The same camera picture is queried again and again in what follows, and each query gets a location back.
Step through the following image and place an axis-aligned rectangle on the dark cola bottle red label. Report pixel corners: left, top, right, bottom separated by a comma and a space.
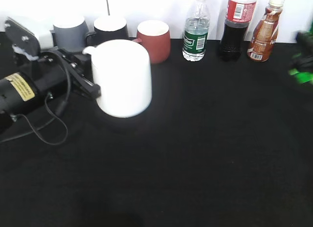
218, 0, 257, 61

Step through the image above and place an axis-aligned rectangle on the green soda bottle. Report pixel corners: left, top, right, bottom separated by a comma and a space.
289, 24, 313, 85

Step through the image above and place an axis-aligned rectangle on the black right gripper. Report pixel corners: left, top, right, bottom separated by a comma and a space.
291, 31, 313, 73

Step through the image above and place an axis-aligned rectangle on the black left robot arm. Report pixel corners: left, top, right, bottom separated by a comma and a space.
0, 48, 101, 133

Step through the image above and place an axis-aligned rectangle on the black cable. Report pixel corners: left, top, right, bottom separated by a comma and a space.
0, 50, 72, 146

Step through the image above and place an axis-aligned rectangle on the brown milk tea bottle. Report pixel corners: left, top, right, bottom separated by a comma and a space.
247, 0, 285, 62

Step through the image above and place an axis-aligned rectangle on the grey mug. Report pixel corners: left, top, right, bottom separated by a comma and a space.
53, 15, 89, 52

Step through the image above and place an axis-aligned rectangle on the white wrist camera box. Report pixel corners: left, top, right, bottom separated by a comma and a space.
4, 16, 54, 66

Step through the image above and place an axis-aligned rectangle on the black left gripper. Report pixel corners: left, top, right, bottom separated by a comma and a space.
41, 48, 101, 100

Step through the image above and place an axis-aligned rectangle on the red mug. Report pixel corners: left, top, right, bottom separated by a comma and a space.
134, 20, 171, 64

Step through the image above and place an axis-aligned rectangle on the clear water bottle green label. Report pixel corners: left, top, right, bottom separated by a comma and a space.
182, 0, 210, 62

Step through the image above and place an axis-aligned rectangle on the black mug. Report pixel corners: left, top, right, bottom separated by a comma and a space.
85, 15, 129, 46

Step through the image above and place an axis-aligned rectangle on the white mug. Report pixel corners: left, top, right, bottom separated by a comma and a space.
82, 40, 152, 118

